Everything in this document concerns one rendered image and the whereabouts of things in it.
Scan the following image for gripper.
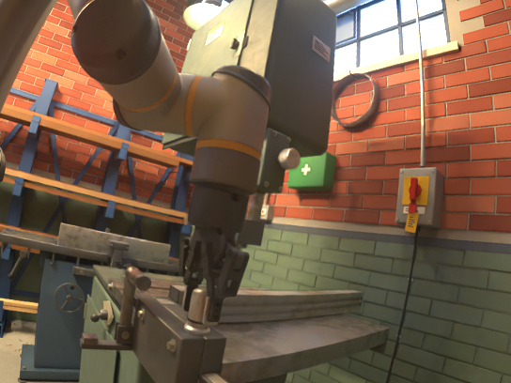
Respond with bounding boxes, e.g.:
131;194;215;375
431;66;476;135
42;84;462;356
182;145;263;324

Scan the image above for grey cylindrical fence handle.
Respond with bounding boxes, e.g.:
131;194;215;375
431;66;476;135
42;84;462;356
184;286;212;334

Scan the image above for brown cam lever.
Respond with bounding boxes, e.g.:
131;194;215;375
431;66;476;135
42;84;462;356
115;265;153;346

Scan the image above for silver guide post knob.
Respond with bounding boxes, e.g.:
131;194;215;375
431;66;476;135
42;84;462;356
277;147;302;171

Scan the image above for grey rip fence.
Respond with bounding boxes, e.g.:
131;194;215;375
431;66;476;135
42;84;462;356
133;284;364;383

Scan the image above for black knob lever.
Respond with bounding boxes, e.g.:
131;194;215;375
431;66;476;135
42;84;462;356
90;300;116;324

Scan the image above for green bandsaw body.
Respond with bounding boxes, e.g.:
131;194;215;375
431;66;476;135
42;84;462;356
79;0;391;383

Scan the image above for green first aid box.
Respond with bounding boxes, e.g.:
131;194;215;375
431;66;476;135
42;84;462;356
286;151;337;192

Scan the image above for grey handwheel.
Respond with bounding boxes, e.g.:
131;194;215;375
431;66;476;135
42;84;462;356
54;282;86;314

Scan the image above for blue jointer machine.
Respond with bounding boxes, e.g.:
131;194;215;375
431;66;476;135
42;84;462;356
0;222;186;381

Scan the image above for light wooden plank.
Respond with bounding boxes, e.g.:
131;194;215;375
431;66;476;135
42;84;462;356
0;297;39;314

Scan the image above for blue lumber rack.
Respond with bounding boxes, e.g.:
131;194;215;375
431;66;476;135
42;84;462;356
0;77;196;340

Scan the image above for white lamp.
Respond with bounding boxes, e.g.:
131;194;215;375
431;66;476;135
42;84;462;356
182;0;219;30

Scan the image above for grey conduit pipe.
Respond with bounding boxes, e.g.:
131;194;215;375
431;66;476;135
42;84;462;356
413;0;427;168

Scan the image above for grey guide post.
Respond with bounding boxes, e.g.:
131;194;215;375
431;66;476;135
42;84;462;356
243;192;268;225

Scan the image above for black cable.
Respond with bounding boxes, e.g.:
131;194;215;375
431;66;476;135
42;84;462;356
384;229;420;383

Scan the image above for red switch handle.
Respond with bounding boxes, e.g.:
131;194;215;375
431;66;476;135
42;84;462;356
407;176;424;215

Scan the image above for grey switch box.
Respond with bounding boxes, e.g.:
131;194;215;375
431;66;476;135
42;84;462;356
395;166;445;231

